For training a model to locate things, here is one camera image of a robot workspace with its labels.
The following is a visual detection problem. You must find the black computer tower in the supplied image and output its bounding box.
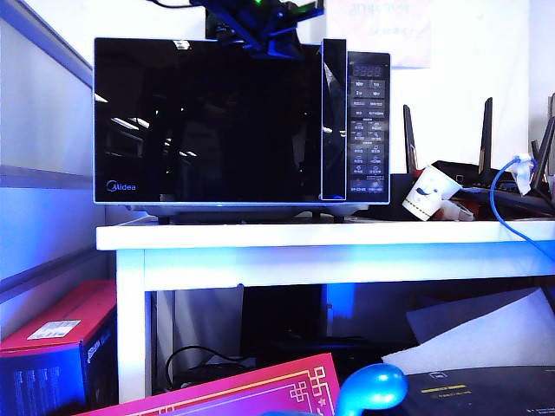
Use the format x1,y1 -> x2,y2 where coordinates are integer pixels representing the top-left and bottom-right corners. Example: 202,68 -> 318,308
240,283 -> 324,348

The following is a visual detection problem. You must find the white black microwave oven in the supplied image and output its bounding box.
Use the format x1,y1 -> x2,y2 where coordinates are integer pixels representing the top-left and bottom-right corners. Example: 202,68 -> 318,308
93,37 -> 392,225

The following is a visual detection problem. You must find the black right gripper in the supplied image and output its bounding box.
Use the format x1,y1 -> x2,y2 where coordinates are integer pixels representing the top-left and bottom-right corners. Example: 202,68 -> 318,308
220,7 -> 305,60

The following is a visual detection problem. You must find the black router with antennas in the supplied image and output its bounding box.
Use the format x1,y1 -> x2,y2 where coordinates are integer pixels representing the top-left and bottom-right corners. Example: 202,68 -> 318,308
359,96 -> 555,222

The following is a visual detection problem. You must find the white wall paper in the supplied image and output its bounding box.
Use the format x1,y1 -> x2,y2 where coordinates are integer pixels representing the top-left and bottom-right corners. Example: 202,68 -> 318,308
327,0 -> 433,69

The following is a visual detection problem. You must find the glossy blue round object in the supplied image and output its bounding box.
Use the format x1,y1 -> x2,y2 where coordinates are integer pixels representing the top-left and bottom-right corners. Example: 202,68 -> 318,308
335,362 -> 410,416

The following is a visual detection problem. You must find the red white small package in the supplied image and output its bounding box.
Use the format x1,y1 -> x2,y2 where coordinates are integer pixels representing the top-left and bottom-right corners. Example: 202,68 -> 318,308
435,197 -> 482,222

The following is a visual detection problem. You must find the white tape tag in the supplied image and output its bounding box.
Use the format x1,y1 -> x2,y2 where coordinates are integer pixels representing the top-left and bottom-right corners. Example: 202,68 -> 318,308
511,153 -> 539,196

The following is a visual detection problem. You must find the white blue paper cup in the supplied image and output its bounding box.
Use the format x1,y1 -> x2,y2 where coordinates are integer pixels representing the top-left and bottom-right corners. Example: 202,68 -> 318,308
402,163 -> 463,222

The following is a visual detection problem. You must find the blue partition desk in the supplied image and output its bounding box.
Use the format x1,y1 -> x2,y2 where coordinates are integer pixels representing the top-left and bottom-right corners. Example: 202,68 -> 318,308
93,36 -> 348,204

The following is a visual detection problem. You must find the pink box gold pattern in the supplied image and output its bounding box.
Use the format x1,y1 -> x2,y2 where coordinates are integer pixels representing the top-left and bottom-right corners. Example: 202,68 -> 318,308
77,352 -> 343,416

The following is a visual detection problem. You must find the white paper sheet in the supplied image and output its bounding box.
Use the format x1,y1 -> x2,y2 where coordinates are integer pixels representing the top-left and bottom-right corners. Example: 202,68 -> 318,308
381,287 -> 555,376

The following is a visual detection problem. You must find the white table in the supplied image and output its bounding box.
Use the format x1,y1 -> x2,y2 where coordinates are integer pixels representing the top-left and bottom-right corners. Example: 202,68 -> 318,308
95,218 -> 555,404

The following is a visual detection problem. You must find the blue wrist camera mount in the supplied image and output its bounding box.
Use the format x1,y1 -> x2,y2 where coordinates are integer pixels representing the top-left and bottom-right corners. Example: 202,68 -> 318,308
259,10 -> 325,40

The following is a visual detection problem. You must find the red blue cardboard box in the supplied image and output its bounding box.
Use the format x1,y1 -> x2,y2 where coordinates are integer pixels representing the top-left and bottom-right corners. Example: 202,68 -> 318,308
0,279 -> 119,416

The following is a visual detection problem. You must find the black box yellow label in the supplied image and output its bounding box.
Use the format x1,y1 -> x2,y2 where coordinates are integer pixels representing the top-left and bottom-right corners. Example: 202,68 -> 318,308
398,366 -> 555,416

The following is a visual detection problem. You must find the thin black cable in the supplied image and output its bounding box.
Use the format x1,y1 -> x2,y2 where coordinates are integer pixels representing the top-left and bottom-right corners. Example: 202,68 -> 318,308
165,345 -> 257,391

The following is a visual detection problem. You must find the blue network cable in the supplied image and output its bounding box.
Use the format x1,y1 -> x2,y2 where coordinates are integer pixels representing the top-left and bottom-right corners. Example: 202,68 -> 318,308
489,157 -> 555,265

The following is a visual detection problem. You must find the black flat device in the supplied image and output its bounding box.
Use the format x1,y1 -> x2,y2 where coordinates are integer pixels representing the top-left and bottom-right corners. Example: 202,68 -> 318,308
173,362 -> 257,393

